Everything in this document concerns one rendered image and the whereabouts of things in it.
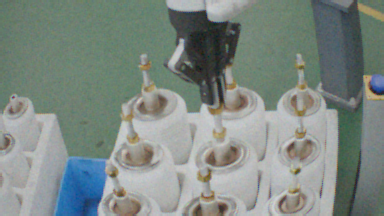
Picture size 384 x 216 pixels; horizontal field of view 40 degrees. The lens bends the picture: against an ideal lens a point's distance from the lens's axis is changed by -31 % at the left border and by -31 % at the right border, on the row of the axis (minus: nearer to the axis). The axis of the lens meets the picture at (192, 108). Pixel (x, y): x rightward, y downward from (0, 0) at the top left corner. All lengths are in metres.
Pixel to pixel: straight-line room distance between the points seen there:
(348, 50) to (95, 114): 0.63
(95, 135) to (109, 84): 0.19
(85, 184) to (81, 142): 0.22
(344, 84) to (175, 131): 0.50
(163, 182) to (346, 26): 0.57
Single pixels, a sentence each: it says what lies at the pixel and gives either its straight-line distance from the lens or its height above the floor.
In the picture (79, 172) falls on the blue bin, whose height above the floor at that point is 0.08.
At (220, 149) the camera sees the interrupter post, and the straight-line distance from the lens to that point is 0.95.
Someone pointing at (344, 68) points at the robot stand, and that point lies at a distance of 1.40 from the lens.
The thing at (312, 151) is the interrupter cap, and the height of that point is 0.25.
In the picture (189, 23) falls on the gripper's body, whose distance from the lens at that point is 0.82.
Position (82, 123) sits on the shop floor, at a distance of 1.53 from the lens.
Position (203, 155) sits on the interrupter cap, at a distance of 0.98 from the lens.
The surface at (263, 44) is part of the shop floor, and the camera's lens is 1.69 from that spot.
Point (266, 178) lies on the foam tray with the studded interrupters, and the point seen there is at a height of 0.18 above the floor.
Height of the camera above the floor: 0.88
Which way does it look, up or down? 36 degrees down
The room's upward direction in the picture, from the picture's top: 10 degrees counter-clockwise
